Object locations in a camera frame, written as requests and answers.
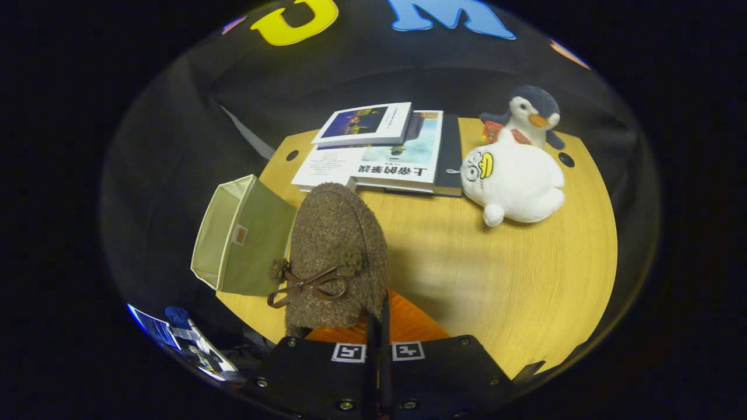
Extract brown fuzzy shoe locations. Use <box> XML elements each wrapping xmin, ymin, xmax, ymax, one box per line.
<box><xmin>267</xmin><ymin>183</ymin><xmax>390</xmax><ymax>338</ymax></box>

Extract white seal plush toy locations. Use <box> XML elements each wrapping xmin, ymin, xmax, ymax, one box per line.
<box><xmin>460</xmin><ymin>143</ymin><xmax>566</xmax><ymax>228</ymax></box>

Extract penguin plush toy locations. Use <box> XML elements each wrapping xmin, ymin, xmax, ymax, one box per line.
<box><xmin>480</xmin><ymin>85</ymin><xmax>566</xmax><ymax>150</ymax></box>

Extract book with sky cover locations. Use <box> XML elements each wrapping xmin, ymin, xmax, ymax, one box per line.
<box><xmin>350</xmin><ymin>110</ymin><xmax>444</xmax><ymax>193</ymax></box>

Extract green fabric storage box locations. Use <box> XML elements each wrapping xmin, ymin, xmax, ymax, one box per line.
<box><xmin>191</xmin><ymin>174</ymin><xmax>298</xmax><ymax>298</ymax></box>

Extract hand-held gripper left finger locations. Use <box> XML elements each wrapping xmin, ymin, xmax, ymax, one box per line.
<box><xmin>245</xmin><ymin>312</ymin><xmax>380</xmax><ymax>420</ymax></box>

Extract blue white printed paper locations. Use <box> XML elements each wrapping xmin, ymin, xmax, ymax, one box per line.
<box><xmin>127</xmin><ymin>303</ymin><xmax>239</xmax><ymax>383</ymax></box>

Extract black notebook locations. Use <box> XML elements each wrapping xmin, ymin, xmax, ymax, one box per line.
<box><xmin>385</xmin><ymin>114</ymin><xmax>463</xmax><ymax>198</ymax></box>

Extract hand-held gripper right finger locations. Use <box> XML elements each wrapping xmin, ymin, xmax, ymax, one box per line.
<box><xmin>381</xmin><ymin>290</ymin><xmax>515</xmax><ymax>420</ymax></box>

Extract book with night photo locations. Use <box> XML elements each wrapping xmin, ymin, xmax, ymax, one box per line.
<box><xmin>311</xmin><ymin>102</ymin><xmax>413</xmax><ymax>148</ymax></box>

